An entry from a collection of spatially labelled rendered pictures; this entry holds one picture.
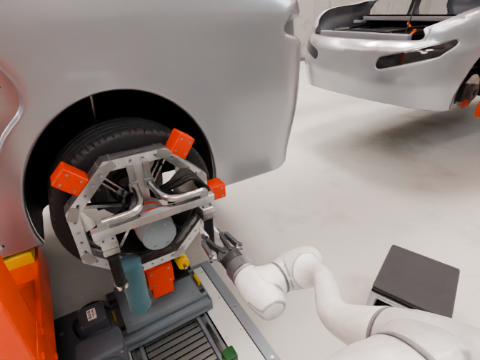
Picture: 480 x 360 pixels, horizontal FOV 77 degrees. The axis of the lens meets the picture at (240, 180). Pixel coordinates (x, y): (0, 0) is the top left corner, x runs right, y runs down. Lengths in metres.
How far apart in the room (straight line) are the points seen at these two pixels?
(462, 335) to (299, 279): 0.54
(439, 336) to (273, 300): 0.51
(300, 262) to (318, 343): 0.99
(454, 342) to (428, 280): 1.43
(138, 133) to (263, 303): 0.75
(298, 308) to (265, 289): 1.10
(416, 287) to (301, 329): 0.64
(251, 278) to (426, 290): 1.11
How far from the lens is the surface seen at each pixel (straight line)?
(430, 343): 0.46
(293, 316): 1.96
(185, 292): 1.78
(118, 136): 1.20
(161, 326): 1.77
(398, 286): 1.79
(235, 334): 1.78
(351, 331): 0.59
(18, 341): 1.04
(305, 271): 0.93
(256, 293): 0.90
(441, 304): 1.80
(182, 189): 1.53
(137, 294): 1.33
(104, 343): 1.48
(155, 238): 1.16
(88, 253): 1.30
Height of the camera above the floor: 1.56
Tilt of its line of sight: 29 degrees down
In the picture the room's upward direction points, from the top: 1 degrees counter-clockwise
